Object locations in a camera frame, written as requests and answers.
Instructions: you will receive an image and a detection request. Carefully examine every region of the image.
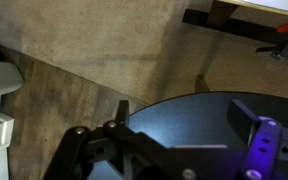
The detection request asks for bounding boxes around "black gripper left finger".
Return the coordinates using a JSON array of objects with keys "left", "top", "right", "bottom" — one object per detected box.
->
[{"left": 43, "top": 99, "right": 167, "bottom": 180}]

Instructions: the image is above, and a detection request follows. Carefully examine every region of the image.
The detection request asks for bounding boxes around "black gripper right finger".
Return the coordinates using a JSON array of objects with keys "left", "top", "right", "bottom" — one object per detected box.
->
[{"left": 227, "top": 98, "right": 288, "bottom": 180}]

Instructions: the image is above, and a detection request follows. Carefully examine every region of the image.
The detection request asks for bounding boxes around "black round table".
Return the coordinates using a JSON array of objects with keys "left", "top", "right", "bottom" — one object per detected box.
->
[{"left": 87, "top": 91, "right": 288, "bottom": 180}]

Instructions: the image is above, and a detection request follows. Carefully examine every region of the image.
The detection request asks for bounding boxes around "white rounded plastic object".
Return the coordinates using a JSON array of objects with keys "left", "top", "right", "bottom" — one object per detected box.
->
[{"left": 0, "top": 59, "right": 26, "bottom": 102}]

